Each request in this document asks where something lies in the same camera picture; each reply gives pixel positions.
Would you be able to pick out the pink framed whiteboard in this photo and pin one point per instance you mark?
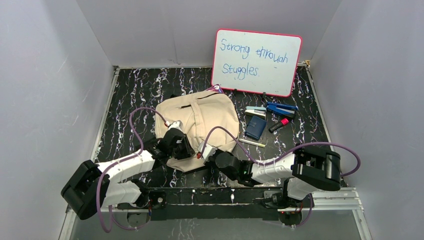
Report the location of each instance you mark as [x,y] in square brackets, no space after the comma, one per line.
[256,62]

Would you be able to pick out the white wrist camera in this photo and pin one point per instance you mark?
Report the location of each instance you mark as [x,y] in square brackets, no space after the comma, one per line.
[205,150]
[176,125]

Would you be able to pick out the blue black stapler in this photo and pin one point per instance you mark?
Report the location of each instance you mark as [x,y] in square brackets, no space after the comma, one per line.
[287,111]

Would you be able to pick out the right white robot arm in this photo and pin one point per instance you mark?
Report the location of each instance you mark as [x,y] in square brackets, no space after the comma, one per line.
[304,171]

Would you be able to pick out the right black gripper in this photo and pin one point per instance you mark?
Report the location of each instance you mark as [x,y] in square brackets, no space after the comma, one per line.
[211,159]

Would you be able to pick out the white marker pale cap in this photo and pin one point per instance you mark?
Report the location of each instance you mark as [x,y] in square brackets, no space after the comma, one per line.
[253,143]

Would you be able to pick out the red pink highlighter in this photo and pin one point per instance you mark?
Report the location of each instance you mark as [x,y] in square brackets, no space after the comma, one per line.
[278,125]

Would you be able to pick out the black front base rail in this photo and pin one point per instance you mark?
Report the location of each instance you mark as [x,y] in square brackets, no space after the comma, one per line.
[215,202]

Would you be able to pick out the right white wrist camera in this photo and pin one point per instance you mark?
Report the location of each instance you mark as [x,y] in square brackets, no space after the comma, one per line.
[205,150]

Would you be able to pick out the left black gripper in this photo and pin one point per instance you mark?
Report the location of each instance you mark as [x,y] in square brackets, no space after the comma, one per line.
[182,148]

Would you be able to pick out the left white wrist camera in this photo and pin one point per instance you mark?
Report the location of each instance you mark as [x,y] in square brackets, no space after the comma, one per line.
[176,125]

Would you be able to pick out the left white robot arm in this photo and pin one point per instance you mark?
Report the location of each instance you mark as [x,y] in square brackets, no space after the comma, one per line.
[95,185]

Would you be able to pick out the purple colouring book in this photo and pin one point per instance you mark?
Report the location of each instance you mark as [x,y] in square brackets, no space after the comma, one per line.
[215,88]

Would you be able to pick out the light blue white stapler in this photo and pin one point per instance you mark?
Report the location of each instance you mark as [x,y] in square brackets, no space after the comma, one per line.
[257,111]

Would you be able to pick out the beige canvas backpack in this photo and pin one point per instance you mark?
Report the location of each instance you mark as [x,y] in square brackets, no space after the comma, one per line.
[200,112]

